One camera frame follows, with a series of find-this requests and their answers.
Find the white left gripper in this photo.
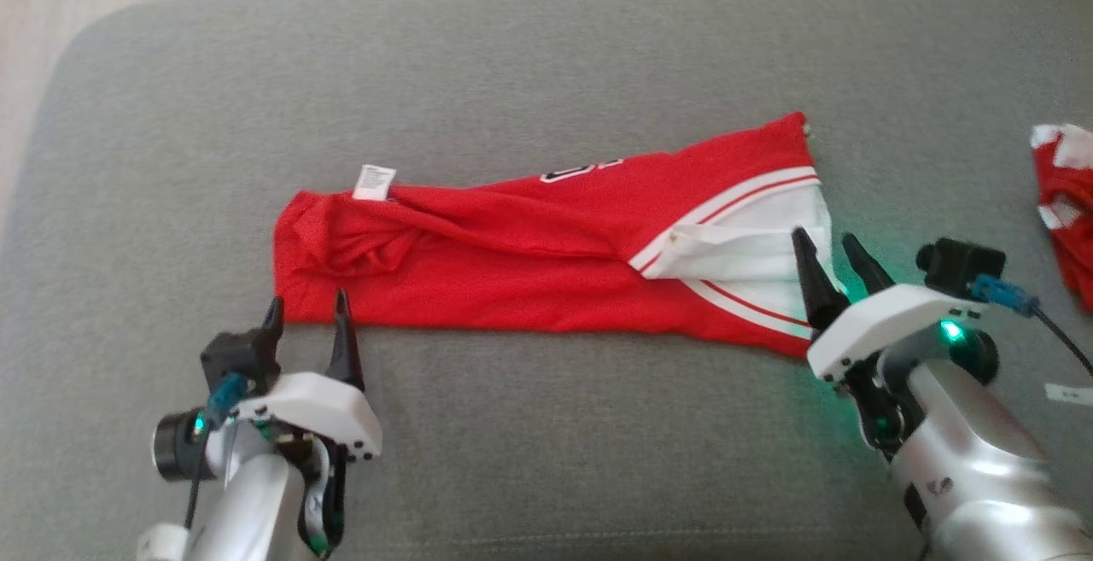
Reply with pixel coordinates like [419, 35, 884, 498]
[228, 289, 384, 558]

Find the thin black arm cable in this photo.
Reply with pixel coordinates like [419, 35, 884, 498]
[183, 433, 211, 533]
[1033, 308, 1093, 379]

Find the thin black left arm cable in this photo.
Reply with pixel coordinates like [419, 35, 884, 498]
[183, 433, 211, 533]

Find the red basketball jersey number 23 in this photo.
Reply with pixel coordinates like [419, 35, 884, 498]
[272, 110, 848, 361]

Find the blue camera cable connector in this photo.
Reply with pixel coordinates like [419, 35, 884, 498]
[204, 372, 249, 428]
[971, 274, 1042, 317]

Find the crumpled red white garment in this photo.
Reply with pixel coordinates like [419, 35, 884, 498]
[1028, 122, 1093, 314]

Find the blue right camera cable connector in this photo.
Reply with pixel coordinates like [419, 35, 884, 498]
[971, 274, 1042, 317]

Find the grey fabric sofa seat cushion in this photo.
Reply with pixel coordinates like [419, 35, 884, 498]
[0, 0, 1093, 561]

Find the blue left camera cable connector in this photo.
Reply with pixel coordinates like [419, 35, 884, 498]
[204, 372, 249, 428]

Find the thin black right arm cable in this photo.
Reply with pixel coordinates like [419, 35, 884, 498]
[1033, 308, 1093, 379]

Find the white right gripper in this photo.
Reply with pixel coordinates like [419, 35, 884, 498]
[790, 225, 993, 461]

